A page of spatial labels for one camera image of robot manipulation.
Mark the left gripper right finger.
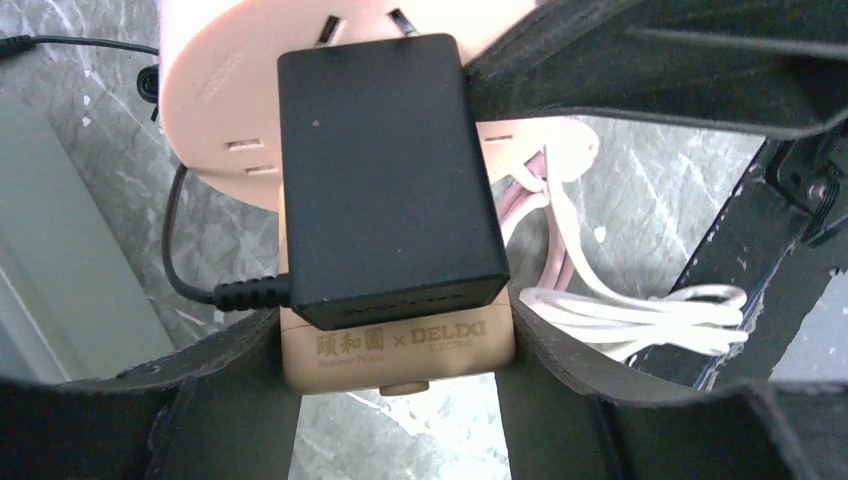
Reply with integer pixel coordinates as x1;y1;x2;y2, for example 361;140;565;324
496;304;847;479

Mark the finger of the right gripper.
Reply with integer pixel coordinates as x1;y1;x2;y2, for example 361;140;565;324
466;1;847;139

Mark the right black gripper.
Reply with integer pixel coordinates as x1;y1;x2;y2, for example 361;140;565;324
766;121;847;248

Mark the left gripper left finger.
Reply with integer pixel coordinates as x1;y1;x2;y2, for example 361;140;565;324
1;311;301;479

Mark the beige cube socket adapter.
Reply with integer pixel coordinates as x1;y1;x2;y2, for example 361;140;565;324
278;185;518;397

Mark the black power adapter plug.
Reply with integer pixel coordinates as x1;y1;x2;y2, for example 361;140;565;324
277;33;509;330

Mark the round pink power socket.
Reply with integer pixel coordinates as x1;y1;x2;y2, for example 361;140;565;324
158;0;600;213

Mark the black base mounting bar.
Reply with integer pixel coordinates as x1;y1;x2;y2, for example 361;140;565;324
630;140;847;389

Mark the clear plastic storage box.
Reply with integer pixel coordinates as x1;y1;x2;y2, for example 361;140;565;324
1;98;175;384

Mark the pink coiled cable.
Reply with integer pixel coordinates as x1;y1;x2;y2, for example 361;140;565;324
493;148;578;293

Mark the white coiled cable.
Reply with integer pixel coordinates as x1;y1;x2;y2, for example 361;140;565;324
517;148;751;364

